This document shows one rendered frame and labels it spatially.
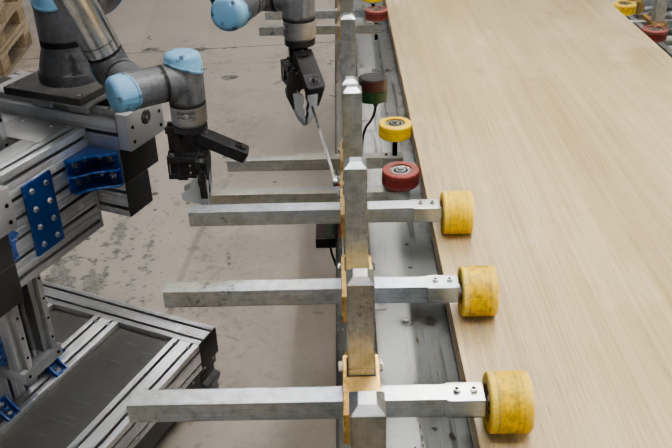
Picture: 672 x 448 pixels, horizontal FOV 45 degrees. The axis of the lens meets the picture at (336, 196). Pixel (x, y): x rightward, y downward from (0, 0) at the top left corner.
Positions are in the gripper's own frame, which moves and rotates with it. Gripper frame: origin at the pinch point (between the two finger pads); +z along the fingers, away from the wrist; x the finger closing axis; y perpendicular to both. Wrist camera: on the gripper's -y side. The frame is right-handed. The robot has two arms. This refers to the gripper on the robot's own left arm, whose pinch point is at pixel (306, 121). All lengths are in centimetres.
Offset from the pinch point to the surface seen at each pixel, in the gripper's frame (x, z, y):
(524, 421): 6, -2, -107
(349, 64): -11.3, -12.7, 0.1
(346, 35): -10.8, -19.7, 0.3
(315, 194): 6.1, 6.5, -24.2
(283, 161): 5.6, 10.6, 2.2
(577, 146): -54, 2, -33
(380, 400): 30, -22, -116
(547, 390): -3, 2, -99
